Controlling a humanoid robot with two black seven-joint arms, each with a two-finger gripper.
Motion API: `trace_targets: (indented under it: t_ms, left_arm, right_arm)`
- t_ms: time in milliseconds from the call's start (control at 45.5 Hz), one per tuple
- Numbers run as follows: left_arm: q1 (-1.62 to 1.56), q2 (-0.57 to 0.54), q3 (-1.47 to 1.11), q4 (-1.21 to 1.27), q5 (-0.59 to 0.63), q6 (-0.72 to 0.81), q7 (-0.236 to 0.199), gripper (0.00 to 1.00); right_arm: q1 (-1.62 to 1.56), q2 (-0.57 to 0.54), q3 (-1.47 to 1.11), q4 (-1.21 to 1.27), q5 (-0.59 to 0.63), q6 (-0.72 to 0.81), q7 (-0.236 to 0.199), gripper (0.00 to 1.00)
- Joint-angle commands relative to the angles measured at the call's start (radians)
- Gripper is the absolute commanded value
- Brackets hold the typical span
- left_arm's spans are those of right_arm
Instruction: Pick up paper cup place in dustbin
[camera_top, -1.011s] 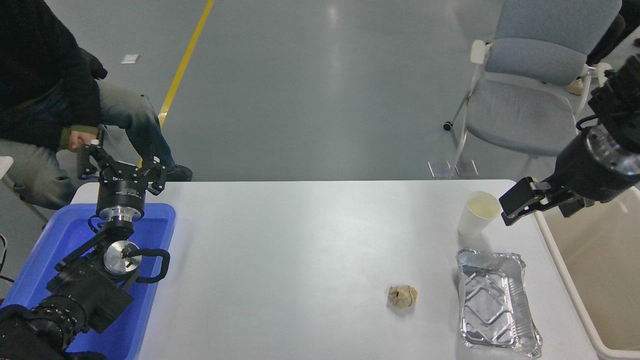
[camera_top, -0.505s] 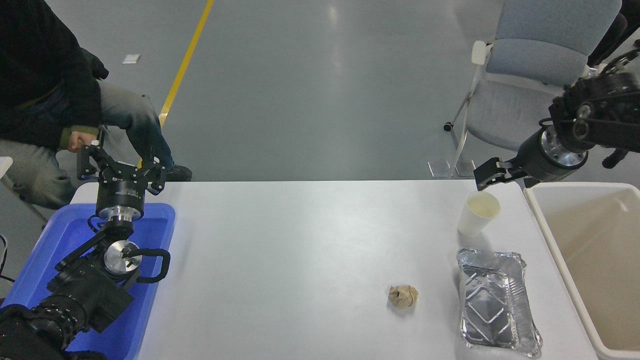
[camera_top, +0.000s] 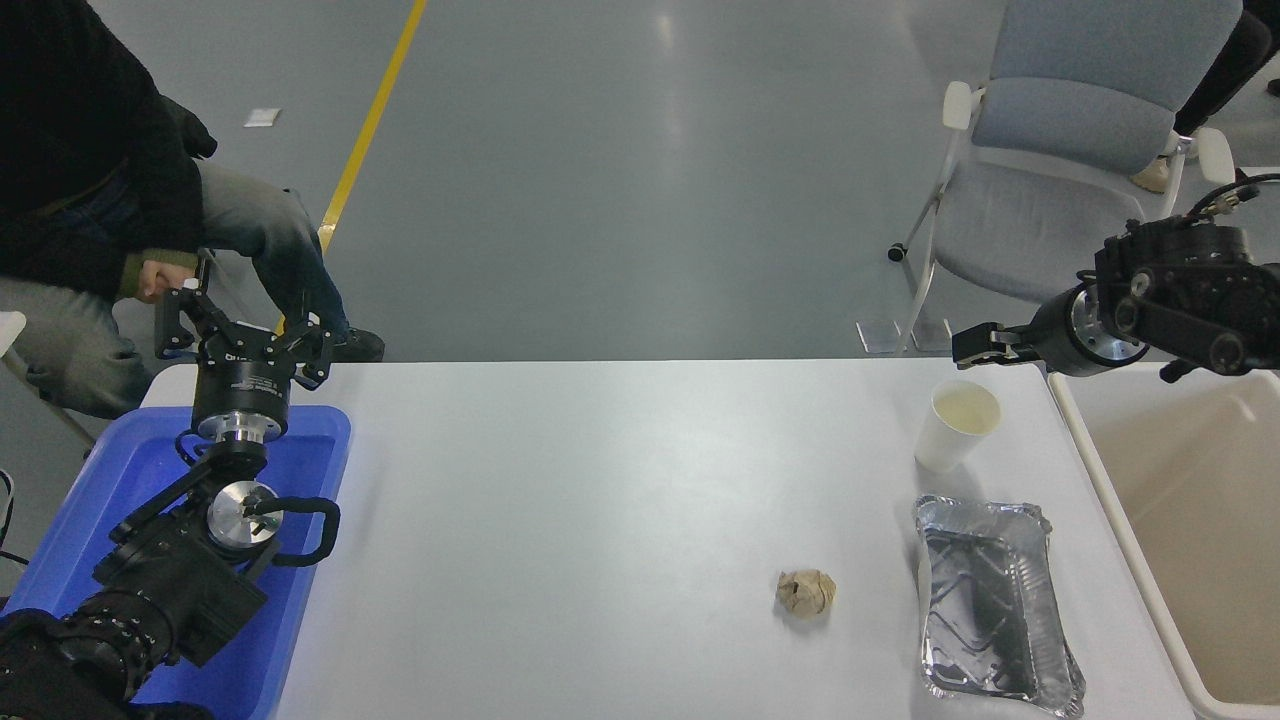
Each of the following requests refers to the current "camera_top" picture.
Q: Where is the grey-blue chair white frame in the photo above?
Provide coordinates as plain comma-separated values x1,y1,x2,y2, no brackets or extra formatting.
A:
887,0,1246,363

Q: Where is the blue plastic tray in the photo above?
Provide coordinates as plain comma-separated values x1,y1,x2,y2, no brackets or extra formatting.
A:
0,404,353,720

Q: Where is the white paper cup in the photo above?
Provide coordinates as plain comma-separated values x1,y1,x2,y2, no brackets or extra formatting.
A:
915,379,1003,475

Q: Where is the silver foil tray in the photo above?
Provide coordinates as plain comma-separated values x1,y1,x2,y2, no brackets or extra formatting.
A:
912,494,1087,719

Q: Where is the seated person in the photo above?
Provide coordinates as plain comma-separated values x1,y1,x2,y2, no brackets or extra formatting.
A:
0,0,387,421

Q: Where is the large pale bin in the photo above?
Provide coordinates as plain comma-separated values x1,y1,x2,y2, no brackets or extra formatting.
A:
1047,362,1280,720

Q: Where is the crumpled tan paper ball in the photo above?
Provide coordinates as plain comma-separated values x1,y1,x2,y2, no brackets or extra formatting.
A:
776,569,838,621

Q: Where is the standing person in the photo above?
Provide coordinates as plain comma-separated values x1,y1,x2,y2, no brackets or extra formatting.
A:
1133,0,1280,193

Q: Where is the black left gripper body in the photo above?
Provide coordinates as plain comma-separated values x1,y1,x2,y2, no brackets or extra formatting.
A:
190,336,301,429

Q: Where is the person's hand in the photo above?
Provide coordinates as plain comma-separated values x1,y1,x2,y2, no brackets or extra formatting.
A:
140,260,197,303

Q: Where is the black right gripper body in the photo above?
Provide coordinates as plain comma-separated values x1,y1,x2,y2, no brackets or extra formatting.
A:
1030,284,1093,378

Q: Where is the black office chair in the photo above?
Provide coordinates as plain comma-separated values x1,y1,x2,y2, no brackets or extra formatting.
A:
160,95,219,161

